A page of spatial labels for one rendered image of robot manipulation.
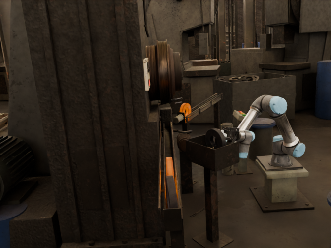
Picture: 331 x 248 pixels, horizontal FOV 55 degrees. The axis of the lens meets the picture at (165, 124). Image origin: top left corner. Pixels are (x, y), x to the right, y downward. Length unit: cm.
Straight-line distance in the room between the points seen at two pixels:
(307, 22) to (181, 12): 195
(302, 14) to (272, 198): 340
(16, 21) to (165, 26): 273
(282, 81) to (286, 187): 236
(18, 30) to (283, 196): 249
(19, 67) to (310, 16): 425
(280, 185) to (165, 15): 326
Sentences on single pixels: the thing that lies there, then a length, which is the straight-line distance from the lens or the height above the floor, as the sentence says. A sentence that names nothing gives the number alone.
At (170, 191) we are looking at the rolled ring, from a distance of 133.
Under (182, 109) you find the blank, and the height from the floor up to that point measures 74.
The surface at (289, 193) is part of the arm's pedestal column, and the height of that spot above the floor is 10.
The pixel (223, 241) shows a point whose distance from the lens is 230.
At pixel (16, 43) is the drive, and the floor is 140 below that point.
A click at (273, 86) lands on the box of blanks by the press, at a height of 62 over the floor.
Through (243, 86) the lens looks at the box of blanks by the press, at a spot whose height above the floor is 67.
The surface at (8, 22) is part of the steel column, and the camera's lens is 645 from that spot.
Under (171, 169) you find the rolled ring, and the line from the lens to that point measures 149.
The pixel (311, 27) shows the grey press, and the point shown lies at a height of 141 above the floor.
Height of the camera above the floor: 133
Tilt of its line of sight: 14 degrees down
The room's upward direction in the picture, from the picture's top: 4 degrees counter-clockwise
